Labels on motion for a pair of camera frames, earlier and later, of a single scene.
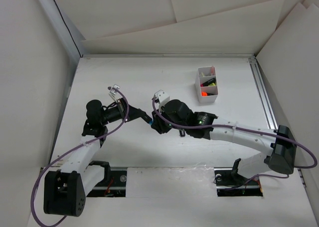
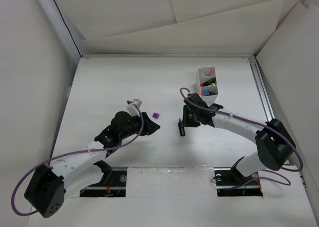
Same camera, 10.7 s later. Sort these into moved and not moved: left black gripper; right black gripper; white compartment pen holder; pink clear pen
Moved: right black gripper; left black gripper
Not moved: pink clear pen; white compartment pen holder
